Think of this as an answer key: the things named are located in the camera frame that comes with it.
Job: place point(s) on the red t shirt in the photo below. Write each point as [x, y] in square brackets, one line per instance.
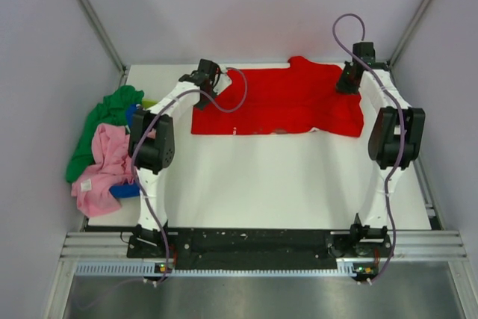
[293, 100]

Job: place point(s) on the green t shirt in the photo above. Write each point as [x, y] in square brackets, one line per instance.
[111, 110]

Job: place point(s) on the grey slotted cable duct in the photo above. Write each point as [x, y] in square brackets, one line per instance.
[150, 269]

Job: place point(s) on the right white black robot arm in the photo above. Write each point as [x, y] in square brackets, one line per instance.
[395, 138]

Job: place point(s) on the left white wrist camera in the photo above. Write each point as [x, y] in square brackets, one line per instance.
[221, 81]

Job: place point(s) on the lime green tray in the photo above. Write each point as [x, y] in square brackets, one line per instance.
[148, 103]

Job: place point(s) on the blue t shirt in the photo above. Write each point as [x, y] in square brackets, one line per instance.
[126, 190]

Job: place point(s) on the pink t shirt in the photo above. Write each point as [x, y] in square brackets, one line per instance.
[112, 166]

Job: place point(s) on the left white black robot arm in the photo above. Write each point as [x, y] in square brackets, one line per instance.
[152, 138]

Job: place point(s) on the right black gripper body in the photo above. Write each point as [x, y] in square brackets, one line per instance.
[344, 83]

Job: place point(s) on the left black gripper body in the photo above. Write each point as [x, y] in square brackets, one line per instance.
[211, 86]

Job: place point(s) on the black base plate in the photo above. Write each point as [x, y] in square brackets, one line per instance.
[258, 249]

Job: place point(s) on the left aluminium frame post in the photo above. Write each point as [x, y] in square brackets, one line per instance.
[101, 34]

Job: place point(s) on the aluminium frame post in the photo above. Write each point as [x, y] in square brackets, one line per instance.
[101, 34]
[409, 32]

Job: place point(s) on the right aluminium frame post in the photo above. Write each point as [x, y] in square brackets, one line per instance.
[409, 32]

